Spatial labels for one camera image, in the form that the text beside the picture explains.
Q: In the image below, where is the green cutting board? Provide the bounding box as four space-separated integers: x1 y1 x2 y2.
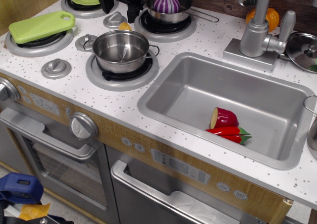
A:
8 10 75 44

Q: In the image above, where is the orange toy bell pepper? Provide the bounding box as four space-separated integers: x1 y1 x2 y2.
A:
245 7 280 32

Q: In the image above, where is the dishwasher door with handle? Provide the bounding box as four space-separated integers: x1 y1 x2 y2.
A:
106 147 264 224

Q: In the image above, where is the silver stove knob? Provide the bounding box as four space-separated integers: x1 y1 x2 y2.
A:
41 58 72 79
75 34 97 52
103 11 127 29

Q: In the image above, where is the small steel saucepan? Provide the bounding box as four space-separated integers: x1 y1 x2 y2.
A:
146 0 219 24

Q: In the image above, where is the rear right burner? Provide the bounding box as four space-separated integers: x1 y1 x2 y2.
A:
134 10 196 43

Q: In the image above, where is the purple striped toy onion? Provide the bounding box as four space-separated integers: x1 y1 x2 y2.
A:
153 0 180 14

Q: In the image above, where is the red toy chili pepper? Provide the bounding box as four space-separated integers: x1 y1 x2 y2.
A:
206 126 252 144

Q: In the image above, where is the blue clamp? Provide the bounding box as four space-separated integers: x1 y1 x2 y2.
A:
0 172 44 204

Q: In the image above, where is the front left burner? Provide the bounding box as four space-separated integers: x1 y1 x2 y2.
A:
5 29 74 57

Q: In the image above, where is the silver oven dial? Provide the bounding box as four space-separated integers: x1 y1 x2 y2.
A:
0 77 20 102
70 112 99 139

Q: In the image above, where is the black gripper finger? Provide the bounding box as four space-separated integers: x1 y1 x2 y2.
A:
127 1 144 23
99 0 114 13

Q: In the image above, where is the rear left burner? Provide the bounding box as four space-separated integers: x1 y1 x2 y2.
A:
60 0 107 19

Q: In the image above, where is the toy eggplant half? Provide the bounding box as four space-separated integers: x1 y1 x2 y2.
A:
210 107 239 129

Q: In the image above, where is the yellow toy corn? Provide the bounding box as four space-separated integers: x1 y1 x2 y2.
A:
118 22 132 31

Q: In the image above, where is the steel kettle at edge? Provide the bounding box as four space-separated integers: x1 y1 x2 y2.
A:
303 95 317 159

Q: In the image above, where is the silver oven dial left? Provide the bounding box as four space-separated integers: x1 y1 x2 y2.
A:
0 77 20 102

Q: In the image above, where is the steel pot lid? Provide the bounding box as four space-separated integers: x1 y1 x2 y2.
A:
285 32 317 73

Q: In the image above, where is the grey sink basin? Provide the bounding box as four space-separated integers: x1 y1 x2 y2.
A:
137 52 317 170

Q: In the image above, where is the silver stove knob front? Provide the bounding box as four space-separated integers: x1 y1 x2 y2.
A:
41 58 72 79

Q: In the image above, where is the burner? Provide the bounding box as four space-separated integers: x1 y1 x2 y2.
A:
60 0 107 19
134 10 196 43
5 29 74 57
85 55 159 92

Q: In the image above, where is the silver stove knob middle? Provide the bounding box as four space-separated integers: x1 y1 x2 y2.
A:
75 34 97 52

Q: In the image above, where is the silver stove knob rear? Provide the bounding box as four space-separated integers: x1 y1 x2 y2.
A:
103 11 127 29

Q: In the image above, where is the steel pot with handles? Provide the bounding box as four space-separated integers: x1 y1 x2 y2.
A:
92 30 159 73

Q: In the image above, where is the silver oven dial right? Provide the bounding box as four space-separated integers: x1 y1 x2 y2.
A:
70 112 99 139

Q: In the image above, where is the yellow tape piece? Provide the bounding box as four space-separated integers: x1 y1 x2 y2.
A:
18 203 51 221

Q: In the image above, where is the oven door with handle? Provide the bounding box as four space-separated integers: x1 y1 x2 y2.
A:
0 104 119 224

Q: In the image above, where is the silver toy faucet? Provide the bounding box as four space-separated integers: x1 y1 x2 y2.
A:
222 0 296 72

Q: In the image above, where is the front right burner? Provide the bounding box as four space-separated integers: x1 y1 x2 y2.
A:
85 55 159 92

